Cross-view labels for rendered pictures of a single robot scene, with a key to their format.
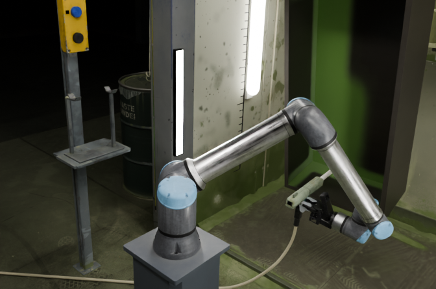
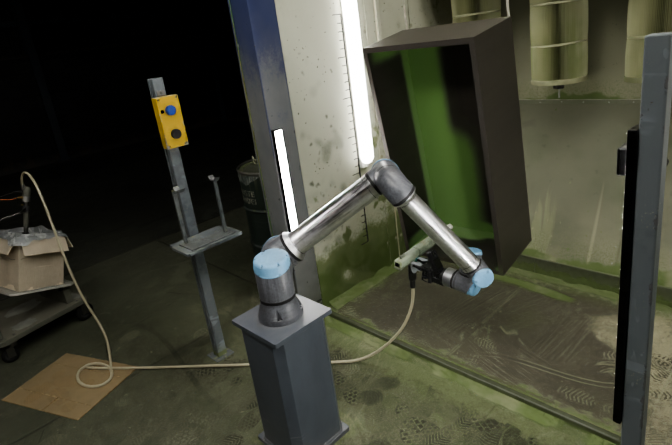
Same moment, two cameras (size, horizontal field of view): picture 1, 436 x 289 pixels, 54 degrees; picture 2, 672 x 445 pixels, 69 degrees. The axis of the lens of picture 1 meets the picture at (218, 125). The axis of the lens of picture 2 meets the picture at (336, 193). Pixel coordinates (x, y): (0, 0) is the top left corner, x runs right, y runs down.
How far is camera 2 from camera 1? 0.50 m
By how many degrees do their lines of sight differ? 7
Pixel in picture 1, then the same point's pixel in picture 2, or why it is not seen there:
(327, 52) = (428, 109)
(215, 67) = (321, 140)
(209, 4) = (303, 80)
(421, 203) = (565, 253)
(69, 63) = (172, 159)
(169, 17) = (262, 100)
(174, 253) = (275, 321)
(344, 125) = (459, 181)
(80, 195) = (203, 283)
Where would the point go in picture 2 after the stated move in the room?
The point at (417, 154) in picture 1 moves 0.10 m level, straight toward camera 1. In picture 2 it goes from (556, 200) to (553, 206)
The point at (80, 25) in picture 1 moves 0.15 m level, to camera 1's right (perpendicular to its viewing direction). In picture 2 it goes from (176, 122) to (204, 118)
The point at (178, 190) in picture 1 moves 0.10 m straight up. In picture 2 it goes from (271, 261) to (266, 238)
